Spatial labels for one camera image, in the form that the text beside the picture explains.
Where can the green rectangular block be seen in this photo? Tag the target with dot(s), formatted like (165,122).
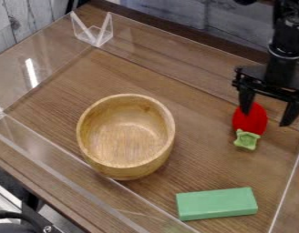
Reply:
(218,203)

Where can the clear acrylic corner bracket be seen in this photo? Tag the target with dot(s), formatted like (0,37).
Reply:
(94,35)

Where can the wooden bowl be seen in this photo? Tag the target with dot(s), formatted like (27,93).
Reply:
(126,134)

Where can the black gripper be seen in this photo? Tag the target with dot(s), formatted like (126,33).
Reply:
(254,82)

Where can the black metal clamp bracket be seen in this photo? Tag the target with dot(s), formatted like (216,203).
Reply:
(38,222)

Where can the red plush strawberry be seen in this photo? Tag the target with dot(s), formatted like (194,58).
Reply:
(249,126)

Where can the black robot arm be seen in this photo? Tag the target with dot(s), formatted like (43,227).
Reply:
(284,45)

